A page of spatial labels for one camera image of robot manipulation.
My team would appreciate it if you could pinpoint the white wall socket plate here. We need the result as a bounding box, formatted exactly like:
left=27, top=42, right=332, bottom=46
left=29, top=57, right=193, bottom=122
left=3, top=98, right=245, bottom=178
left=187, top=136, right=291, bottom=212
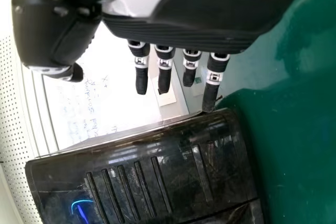
left=154, top=83, right=177, bottom=108

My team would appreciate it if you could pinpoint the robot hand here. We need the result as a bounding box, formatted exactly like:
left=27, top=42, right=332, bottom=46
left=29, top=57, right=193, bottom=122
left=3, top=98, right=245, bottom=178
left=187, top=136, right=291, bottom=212
left=10, top=0, right=305, bottom=113

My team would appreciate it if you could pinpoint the white board with handwriting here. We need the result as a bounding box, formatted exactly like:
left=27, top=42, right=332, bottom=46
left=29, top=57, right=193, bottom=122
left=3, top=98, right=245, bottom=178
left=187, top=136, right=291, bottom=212
left=31, top=23, right=190, bottom=154

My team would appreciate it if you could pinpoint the white perforated panel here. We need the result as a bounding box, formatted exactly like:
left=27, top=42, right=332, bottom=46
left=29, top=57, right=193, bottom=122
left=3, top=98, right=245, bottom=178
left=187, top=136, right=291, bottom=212
left=0, top=34, right=60, bottom=224

